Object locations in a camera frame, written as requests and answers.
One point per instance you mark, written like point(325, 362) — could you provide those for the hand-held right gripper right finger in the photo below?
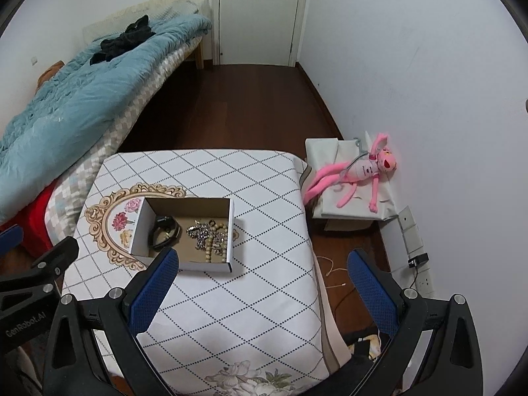
point(373, 293)

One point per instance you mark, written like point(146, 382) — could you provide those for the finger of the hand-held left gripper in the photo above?
point(10, 237)
point(57, 253)

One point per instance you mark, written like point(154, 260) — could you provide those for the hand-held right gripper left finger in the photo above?
point(151, 295)

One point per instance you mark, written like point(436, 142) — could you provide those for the white cardboard box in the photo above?
point(206, 267)

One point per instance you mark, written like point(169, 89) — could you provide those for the black smart band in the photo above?
point(165, 220)

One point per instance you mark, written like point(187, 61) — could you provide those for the red blanket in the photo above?
point(33, 216)

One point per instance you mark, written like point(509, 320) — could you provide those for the black charger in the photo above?
point(417, 260)

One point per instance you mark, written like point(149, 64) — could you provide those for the white power strip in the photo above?
point(414, 237)

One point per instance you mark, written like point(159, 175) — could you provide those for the white diamond-pattern tablecloth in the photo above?
point(247, 317)

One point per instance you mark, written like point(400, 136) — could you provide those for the pink plush toy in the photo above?
point(365, 169)

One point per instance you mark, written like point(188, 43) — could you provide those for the light blue quilt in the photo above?
point(82, 103)

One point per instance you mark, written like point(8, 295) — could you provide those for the brown pillow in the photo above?
point(47, 74)

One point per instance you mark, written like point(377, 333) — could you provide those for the black clothing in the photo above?
point(123, 41)

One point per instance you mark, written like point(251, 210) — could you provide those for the wooden bed leg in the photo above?
point(199, 55)

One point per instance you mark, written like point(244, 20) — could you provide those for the cream quilted blanket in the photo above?
point(144, 8)

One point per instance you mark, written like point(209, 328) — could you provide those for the white door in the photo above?
point(260, 12)

